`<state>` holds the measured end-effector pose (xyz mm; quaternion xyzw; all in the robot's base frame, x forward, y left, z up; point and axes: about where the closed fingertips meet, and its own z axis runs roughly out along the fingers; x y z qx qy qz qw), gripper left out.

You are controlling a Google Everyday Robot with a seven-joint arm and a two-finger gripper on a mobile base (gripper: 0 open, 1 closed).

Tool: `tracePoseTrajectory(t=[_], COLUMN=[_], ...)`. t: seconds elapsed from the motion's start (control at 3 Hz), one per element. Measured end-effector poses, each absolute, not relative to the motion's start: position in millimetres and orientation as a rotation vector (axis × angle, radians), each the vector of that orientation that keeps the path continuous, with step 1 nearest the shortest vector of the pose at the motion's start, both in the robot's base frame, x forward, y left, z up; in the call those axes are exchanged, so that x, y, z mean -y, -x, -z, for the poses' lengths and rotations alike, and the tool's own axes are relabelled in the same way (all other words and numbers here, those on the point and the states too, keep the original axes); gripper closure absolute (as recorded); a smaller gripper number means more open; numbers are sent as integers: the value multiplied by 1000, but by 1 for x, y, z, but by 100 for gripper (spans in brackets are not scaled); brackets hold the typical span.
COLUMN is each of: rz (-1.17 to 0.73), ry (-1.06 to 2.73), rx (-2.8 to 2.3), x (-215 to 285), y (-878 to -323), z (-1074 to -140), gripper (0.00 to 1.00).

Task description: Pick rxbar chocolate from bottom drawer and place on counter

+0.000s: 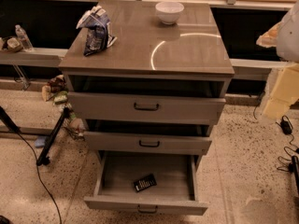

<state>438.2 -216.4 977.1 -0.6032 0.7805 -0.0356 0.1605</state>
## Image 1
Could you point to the grey bottom drawer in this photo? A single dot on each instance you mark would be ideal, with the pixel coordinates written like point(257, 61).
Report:
point(175, 192)

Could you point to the grey middle drawer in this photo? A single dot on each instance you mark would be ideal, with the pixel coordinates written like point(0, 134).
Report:
point(148, 143)

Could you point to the black power adapter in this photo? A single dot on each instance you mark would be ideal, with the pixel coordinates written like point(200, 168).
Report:
point(286, 125)

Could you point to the small basket on shelf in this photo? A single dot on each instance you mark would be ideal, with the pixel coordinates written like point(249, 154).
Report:
point(10, 44)

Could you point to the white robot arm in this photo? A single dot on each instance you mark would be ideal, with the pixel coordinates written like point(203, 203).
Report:
point(284, 36)

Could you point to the black tripod leg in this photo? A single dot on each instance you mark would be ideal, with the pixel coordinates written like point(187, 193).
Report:
point(43, 158)

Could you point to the grey drawer cabinet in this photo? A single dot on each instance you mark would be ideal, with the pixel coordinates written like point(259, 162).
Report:
point(186, 59)

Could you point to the dark chocolate rxbar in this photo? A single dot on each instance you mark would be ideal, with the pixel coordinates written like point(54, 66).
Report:
point(145, 183)

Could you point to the grey top drawer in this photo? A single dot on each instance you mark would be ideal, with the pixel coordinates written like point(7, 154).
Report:
point(147, 108)

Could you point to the white bowl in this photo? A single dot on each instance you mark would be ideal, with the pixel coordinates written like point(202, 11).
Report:
point(168, 12)

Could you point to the snack pile on floor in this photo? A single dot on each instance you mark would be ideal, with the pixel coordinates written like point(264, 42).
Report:
point(56, 91)

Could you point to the grey drawer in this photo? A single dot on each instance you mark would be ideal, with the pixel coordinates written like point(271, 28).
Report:
point(148, 143)
point(147, 108)
point(175, 192)

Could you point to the clear water bottle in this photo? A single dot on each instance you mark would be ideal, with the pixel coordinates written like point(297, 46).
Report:
point(24, 39)

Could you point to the blue white chip bag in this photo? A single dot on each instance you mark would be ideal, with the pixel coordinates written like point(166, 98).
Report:
point(98, 25)

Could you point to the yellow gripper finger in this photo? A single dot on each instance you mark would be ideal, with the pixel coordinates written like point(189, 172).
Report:
point(269, 38)
point(285, 92)

